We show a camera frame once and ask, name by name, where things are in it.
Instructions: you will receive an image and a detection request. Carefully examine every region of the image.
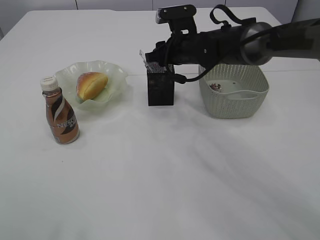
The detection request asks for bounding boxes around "green wavy glass plate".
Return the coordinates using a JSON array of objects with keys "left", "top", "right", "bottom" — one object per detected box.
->
[{"left": 54, "top": 60, "right": 128, "bottom": 111}]

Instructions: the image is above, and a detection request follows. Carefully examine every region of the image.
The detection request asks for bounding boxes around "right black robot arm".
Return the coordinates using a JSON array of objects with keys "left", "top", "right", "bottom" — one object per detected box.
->
[{"left": 145, "top": 19, "right": 320, "bottom": 69}]

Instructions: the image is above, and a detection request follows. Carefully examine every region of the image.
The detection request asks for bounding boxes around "blue-grey pen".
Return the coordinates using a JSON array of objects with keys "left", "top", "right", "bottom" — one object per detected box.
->
[{"left": 146, "top": 62, "right": 166, "bottom": 74}]

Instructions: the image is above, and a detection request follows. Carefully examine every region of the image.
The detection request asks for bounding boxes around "small paper ball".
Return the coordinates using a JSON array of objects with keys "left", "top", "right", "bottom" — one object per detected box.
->
[{"left": 209, "top": 83, "right": 222, "bottom": 93}]

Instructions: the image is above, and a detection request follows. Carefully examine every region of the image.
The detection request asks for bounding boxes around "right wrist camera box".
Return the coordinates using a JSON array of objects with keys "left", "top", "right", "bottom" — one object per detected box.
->
[{"left": 155, "top": 4, "right": 197, "bottom": 37}]

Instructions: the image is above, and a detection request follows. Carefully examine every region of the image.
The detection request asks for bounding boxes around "white plastic ruler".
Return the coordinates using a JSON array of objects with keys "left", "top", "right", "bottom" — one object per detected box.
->
[{"left": 139, "top": 49, "right": 150, "bottom": 71}]

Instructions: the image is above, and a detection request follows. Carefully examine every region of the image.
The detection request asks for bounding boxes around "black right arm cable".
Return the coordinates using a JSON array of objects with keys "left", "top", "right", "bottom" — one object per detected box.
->
[{"left": 163, "top": 4, "right": 257, "bottom": 85}]

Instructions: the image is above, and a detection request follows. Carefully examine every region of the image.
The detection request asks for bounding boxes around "grey-green plastic basket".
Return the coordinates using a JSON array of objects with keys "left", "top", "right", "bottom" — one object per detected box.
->
[{"left": 199, "top": 64, "right": 270, "bottom": 119}]

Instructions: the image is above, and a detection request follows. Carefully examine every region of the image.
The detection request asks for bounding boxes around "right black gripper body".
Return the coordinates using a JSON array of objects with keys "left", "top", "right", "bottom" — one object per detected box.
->
[{"left": 145, "top": 27, "right": 245, "bottom": 68}]

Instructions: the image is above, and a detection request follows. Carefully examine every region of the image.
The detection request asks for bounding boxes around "brown coffee bottle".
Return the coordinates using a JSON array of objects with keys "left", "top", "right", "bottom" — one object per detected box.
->
[{"left": 40, "top": 76, "right": 80, "bottom": 145}]

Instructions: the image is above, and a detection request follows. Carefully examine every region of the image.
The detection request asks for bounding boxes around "orange bread roll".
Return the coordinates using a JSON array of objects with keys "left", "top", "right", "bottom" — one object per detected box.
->
[{"left": 76, "top": 72, "right": 109, "bottom": 101}]

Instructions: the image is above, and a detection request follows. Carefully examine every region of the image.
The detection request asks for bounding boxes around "black mesh pen holder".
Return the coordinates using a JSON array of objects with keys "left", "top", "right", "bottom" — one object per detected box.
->
[{"left": 147, "top": 71, "right": 175, "bottom": 106}]

